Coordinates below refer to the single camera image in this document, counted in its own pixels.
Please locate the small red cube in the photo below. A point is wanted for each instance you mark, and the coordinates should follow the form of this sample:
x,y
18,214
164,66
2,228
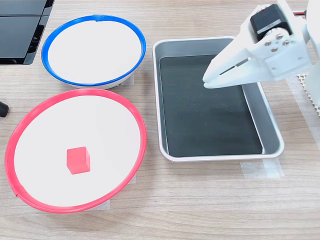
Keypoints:
x,y
77,160

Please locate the steel tray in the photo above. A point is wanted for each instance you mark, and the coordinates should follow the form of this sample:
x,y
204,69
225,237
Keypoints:
x,y
271,130

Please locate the black tray mat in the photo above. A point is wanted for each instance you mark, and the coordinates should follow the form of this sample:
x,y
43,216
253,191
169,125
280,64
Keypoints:
x,y
207,117

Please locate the clear tape strip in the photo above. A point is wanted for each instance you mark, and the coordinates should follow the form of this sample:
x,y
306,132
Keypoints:
x,y
262,170

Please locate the blue-rimmed white round plate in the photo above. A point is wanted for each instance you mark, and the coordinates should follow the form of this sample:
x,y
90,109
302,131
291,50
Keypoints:
x,y
95,50

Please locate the red-rimmed white round plate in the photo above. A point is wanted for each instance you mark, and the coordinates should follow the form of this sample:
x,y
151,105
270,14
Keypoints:
x,y
75,120

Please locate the black flat electronic device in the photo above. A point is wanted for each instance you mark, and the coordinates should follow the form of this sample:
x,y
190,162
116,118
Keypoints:
x,y
17,32

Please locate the small black rounded object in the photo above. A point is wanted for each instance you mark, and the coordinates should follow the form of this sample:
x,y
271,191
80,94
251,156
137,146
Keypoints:
x,y
3,109

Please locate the pale perforated base plate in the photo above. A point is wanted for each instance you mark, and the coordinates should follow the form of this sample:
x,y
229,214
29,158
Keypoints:
x,y
308,86

